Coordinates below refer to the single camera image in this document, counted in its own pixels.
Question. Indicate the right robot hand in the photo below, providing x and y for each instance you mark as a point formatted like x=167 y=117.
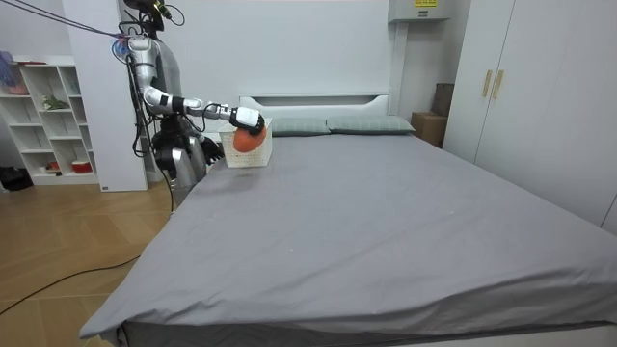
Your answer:
x=247 y=117

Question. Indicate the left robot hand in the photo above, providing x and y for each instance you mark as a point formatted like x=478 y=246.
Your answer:
x=212 y=149

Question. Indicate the orange fruit soft toy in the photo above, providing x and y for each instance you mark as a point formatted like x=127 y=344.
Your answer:
x=247 y=141

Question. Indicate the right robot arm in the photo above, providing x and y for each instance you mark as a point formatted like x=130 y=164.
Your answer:
x=144 y=62

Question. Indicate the robot legs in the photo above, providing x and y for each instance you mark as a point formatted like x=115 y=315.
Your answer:
x=182 y=168

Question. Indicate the white plastic mesh basket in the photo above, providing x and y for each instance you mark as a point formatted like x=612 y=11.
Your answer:
x=250 y=158

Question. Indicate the green checked pillow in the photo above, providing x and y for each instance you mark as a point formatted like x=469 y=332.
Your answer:
x=299 y=126
x=368 y=124

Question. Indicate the robot body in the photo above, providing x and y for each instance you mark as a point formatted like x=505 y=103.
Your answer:
x=169 y=67

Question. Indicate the tall white cabinet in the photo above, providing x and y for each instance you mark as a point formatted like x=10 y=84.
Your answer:
x=103 y=111

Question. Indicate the grey bed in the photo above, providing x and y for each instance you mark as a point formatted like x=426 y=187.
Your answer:
x=366 y=231

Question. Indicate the green plant toy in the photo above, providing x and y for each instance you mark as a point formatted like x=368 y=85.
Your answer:
x=53 y=103

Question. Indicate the white shelf unit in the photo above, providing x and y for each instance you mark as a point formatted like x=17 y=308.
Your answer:
x=45 y=130

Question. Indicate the cardboard box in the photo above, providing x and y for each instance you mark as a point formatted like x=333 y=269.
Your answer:
x=429 y=127

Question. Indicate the dark brown box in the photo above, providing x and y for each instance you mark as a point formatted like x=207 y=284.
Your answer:
x=442 y=98

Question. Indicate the black bag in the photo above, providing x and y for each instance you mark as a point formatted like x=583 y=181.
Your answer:
x=14 y=178

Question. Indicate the blue and pink item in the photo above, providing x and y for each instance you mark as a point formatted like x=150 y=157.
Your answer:
x=8 y=74

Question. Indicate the white wardrobe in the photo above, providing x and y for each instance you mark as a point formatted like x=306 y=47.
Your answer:
x=540 y=96

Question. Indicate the grey wall box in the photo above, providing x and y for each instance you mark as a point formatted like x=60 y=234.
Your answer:
x=418 y=9

